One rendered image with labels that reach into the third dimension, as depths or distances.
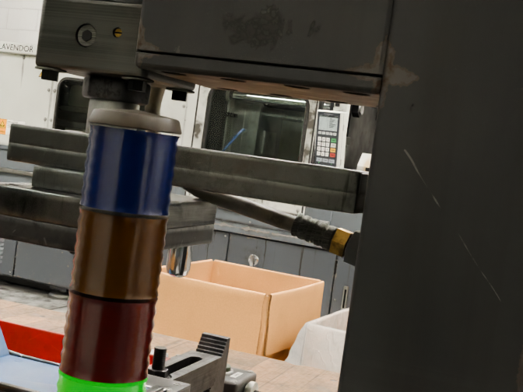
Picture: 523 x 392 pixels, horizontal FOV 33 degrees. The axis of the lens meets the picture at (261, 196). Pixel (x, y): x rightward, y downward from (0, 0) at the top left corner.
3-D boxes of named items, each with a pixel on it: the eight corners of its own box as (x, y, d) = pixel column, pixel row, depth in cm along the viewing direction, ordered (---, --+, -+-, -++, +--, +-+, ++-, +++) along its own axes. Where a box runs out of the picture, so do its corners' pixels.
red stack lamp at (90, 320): (88, 353, 41) (96, 281, 40) (163, 371, 39) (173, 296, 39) (40, 369, 37) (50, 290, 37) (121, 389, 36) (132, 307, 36)
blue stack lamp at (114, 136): (107, 201, 40) (117, 127, 40) (184, 214, 39) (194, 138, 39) (61, 202, 37) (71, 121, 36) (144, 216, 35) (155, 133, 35)
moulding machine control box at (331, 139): (306, 173, 516) (314, 108, 514) (318, 175, 537) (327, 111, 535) (335, 178, 509) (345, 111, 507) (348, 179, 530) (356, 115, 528)
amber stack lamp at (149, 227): (97, 278, 40) (107, 204, 40) (173, 293, 39) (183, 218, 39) (50, 286, 37) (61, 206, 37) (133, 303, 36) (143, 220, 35)
